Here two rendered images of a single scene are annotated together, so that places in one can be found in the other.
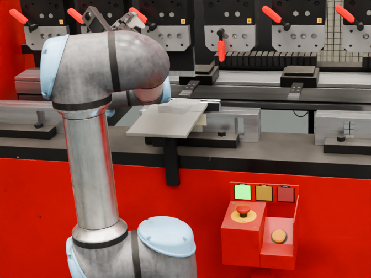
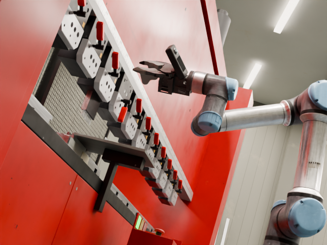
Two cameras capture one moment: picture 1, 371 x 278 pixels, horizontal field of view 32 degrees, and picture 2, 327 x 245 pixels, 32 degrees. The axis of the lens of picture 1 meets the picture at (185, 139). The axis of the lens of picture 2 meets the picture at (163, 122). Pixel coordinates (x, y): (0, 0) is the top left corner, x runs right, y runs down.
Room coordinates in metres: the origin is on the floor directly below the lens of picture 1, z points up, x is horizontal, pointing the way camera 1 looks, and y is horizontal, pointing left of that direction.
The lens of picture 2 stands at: (1.72, 1.99, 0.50)
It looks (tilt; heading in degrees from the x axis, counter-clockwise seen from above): 18 degrees up; 269
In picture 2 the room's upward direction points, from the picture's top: 18 degrees clockwise
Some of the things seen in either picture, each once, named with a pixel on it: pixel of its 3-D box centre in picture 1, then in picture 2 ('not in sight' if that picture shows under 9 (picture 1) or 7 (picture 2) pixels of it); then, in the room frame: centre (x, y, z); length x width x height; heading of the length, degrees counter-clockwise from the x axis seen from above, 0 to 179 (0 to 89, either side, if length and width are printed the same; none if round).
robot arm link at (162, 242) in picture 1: (164, 252); (286, 221); (1.17, 0.06, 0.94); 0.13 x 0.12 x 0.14; 94
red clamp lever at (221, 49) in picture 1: (221, 44); (122, 110); (1.85, -0.13, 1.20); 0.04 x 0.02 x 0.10; 163
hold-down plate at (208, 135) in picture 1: (191, 138); not in sight; (1.89, -0.02, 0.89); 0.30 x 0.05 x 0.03; 73
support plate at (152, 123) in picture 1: (168, 118); (115, 150); (1.81, 0.05, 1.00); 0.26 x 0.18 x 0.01; 163
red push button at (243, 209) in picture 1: (243, 212); (158, 234); (1.57, -0.15, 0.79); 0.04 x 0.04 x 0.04
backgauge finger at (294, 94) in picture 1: (297, 83); not in sight; (2.01, -0.38, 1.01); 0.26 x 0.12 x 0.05; 163
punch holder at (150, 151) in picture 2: not in sight; (144, 147); (1.72, -0.74, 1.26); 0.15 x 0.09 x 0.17; 73
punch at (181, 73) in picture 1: (179, 62); (89, 108); (1.95, 0.00, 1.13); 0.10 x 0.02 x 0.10; 73
